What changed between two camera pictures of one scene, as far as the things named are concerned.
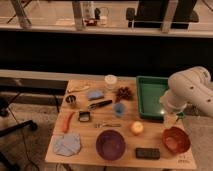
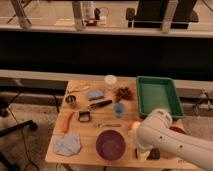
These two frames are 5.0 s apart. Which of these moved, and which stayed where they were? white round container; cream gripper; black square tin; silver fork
Moved: cream gripper
Stayed: white round container; silver fork; black square tin
